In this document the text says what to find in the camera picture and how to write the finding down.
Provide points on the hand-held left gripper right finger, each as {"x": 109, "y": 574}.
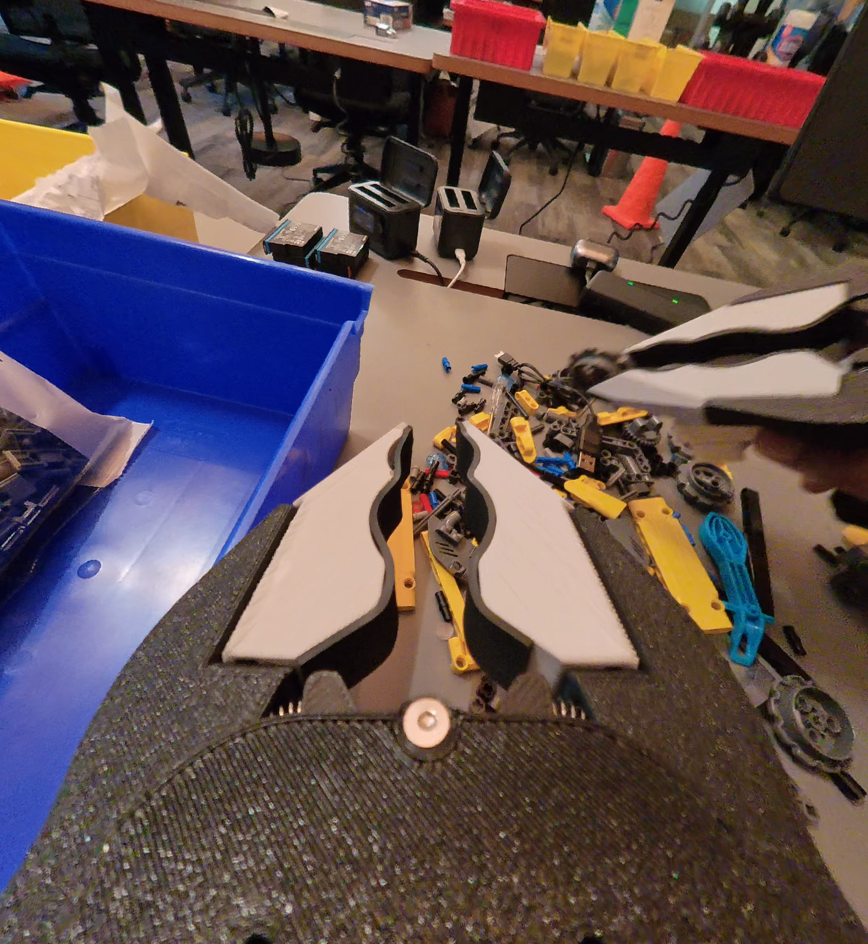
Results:
{"x": 552, "y": 582}

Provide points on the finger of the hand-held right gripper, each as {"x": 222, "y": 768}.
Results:
{"x": 758, "y": 321}
{"x": 736, "y": 380}

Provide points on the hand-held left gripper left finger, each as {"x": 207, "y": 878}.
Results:
{"x": 316, "y": 582}

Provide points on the pile of toy brick pieces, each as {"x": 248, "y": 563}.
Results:
{"x": 703, "y": 483}

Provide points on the dark grey toothed wheel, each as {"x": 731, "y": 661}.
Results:
{"x": 810, "y": 723}

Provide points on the person's right hand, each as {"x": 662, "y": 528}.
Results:
{"x": 861, "y": 476}

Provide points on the yellow flat brick panel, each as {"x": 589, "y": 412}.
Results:
{"x": 681, "y": 568}
{"x": 404, "y": 560}

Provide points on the black power adapter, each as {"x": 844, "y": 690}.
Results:
{"x": 648, "y": 306}

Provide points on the long black brick beam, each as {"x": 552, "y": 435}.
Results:
{"x": 755, "y": 538}

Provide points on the cyan brick separator tool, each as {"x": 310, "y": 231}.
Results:
{"x": 732, "y": 582}

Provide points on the red plastic bin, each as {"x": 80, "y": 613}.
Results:
{"x": 755, "y": 92}
{"x": 496, "y": 33}

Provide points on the black connector pin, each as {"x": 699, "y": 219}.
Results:
{"x": 794, "y": 640}

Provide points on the small yellow bin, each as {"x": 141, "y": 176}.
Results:
{"x": 676, "y": 74}
{"x": 563, "y": 48}
{"x": 600, "y": 59}
{"x": 634, "y": 66}

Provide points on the blue plastic storage bin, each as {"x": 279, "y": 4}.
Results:
{"x": 183, "y": 354}

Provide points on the background desk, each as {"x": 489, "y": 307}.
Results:
{"x": 603, "y": 92}
{"x": 293, "y": 26}

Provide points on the black two-slot battery charger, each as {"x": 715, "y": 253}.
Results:
{"x": 459, "y": 221}

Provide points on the clear bag of brick pieces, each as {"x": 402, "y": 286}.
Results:
{"x": 13, "y": 487}

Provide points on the black open-lid battery charger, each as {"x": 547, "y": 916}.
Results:
{"x": 386, "y": 214}

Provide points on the black round stand base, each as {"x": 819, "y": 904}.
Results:
{"x": 275, "y": 151}

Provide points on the yellow plastic bin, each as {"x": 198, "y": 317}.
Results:
{"x": 6, "y": 155}

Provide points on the black office chair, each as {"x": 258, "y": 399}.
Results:
{"x": 50, "y": 51}

